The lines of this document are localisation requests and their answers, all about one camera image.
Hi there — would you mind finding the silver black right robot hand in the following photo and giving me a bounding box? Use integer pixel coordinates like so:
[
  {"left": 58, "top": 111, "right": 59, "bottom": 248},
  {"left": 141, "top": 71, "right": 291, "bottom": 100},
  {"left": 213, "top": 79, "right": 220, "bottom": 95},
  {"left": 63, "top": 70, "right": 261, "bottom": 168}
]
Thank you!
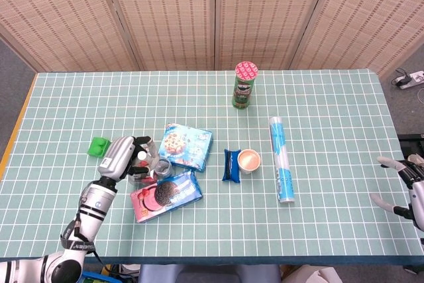
[{"left": 369, "top": 155, "right": 424, "bottom": 231}]

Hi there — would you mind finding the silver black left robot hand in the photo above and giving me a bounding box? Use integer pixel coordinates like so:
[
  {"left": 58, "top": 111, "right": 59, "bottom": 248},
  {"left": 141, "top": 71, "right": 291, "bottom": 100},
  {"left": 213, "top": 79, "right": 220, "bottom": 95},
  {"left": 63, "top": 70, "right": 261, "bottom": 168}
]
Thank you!
[{"left": 97, "top": 135, "right": 156, "bottom": 183}]

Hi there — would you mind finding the clear tube with white cap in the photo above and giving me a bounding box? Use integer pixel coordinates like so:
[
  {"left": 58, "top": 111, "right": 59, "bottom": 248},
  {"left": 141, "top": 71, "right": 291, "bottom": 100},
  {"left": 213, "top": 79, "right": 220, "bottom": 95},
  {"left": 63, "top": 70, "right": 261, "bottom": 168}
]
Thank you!
[{"left": 136, "top": 151, "right": 163, "bottom": 168}]

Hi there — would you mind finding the pink blue Oreo box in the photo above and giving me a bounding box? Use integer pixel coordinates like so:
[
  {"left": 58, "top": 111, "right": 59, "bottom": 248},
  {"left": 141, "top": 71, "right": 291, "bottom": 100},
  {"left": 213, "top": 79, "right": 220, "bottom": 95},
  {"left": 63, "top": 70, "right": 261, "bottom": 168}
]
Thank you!
[{"left": 129, "top": 170, "right": 203, "bottom": 223}]

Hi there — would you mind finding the blue chocolate chip cookie box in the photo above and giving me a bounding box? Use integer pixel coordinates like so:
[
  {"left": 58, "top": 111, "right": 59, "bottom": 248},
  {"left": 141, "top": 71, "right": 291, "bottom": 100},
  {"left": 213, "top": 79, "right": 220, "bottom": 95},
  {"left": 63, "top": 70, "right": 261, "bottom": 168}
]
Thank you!
[{"left": 158, "top": 123, "right": 213, "bottom": 173}]

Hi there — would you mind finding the green toy brick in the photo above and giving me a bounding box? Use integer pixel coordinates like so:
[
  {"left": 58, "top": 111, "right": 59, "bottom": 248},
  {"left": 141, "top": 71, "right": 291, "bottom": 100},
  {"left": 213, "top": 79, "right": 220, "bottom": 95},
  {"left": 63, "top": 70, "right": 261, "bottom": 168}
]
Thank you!
[{"left": 87, "top": 137, "right": 111, "bottom": 158}]

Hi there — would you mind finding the small blue Oreo packet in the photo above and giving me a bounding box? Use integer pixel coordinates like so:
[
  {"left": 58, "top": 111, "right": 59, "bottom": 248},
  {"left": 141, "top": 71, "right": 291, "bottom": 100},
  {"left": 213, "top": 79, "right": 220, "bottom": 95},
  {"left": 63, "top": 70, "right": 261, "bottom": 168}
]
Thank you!
[{"left": 221, "top": 148, "right": 242, "bottom": 184}]

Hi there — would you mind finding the white power strip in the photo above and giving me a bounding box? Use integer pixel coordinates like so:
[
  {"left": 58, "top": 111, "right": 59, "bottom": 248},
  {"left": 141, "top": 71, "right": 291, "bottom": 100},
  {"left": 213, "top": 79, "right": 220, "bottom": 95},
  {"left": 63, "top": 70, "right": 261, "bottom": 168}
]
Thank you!
[{"left": 399, "top": 70, "right": 424, "bottom": 90}]

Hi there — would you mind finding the blue plastic bin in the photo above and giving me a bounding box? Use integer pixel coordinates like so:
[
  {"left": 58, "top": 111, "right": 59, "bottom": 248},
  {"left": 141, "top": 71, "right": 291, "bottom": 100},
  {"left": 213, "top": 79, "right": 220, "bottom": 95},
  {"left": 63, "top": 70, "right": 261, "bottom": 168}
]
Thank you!
[{"left": 81, "top": 271, "right": 113, "bottom": 283}]

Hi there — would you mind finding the white paper cup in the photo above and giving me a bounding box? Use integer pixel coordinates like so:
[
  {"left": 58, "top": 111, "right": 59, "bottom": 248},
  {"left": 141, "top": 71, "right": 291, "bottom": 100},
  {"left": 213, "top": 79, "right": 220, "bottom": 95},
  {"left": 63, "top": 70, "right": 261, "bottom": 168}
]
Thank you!
[{"left": 237, "top": 148, "right": 262, "bottom": 176}]

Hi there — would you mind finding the beige cardboard sheet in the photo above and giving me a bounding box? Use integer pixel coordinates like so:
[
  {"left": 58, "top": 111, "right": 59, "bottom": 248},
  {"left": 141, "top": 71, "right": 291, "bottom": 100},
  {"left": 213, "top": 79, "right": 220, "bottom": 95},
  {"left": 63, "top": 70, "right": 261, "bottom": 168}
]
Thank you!
[{"left": 281, "top": 264, "right": 342, "bottom": 283}]

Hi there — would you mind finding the green grid tablecloth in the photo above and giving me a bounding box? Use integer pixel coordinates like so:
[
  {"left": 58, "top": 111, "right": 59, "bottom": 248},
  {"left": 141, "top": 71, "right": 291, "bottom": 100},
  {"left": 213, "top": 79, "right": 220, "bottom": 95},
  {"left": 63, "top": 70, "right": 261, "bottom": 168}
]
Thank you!
[{"left": 0, "top": 69, "right": 424, "bottom": 266}]

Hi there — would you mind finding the blue cling film roll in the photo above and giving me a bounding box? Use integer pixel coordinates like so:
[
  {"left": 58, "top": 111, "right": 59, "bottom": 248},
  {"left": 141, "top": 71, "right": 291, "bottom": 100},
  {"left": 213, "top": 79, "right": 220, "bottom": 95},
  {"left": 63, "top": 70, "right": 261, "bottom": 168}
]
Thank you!
[{"left": 268, "top": 116, "right": 296, "bottom": 205}]

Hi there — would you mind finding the green Pringles can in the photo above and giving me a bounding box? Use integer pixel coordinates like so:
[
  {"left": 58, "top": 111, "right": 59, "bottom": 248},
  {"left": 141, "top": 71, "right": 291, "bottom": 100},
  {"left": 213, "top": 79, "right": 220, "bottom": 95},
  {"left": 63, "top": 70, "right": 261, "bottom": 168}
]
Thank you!
[{"left": 231, "top": 60, "right": 259, "bottom": 111}]

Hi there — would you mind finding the grey blue chair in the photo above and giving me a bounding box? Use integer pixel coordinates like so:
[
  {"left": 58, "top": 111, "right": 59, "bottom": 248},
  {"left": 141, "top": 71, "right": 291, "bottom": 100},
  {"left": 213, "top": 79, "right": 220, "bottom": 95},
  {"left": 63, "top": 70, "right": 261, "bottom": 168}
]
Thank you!
[{"left": 138, "top": 264, "right": 282, "bottom": 283}]

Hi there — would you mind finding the bamboo folding screen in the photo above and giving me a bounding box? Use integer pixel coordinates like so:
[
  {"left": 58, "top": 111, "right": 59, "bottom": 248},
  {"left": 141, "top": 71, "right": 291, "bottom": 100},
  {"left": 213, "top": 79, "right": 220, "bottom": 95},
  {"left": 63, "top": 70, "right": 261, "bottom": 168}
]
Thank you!
[{"left": 0, "top": 0, "right": 424, "bottom": 77}]

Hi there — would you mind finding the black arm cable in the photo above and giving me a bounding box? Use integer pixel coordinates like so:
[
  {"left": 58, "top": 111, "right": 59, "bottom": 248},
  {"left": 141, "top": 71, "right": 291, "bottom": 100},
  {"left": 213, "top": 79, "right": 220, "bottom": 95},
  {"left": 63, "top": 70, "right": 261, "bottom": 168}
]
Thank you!
[{"left": 93, "top": 249, "right": 111, "bottom": 271}]

